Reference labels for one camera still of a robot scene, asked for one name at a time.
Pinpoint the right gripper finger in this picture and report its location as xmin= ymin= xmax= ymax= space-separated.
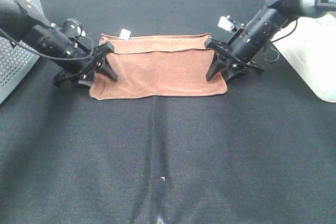
xmin=205 ymin=52 xmax=227 ymax=81
xmin=223 ymin=67 xmax=247 ymax=80

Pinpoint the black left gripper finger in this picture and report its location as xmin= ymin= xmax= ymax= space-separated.
xmin=96 ymin=57 xmax=118 ymax=81
xmin=73 ymin=73 xmax=94 ymax=87

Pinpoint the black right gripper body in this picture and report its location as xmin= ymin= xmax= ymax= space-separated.
xmin=204 ymin=38 xmax=265 ymax=74

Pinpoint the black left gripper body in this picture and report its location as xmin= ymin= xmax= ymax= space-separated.
xmin=53 ymin=42 xmax=114 ymax=87

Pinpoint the brown towel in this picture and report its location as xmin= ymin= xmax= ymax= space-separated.
xmin=89 ymin=33 xmax=228 ymax=100

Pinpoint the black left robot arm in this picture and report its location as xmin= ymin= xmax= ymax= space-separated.
xmin=1 ymin=0 xmax=118 ymax=87

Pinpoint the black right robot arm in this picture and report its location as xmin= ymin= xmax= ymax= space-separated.
xmin=174 ymin=0 xmax=335 ymax=81

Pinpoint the grey perforated laundry basket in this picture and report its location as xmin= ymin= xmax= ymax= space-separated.
xmin=1 ymin=0 xmax=44 ymax=102

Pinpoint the white storage bin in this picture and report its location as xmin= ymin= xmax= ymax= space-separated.
xmin=274 ymin=12 xmax=335 ymax=103

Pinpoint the grey tape strip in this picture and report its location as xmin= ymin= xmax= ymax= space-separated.
xmin=154 ymin=176 xmax=166 ymax=224

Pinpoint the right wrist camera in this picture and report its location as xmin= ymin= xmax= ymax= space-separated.
xmin=217 ymin=15 xmax=244 ymax=33

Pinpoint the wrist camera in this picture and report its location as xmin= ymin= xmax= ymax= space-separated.
xmin=217 ymin=15 xmax=244 ymax=33
xmin=50 ymin=18 xmax=86 ymax=40

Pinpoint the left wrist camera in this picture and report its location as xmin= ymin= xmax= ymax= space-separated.
xmin=50 ymin=18 xmax=86 ymax=40

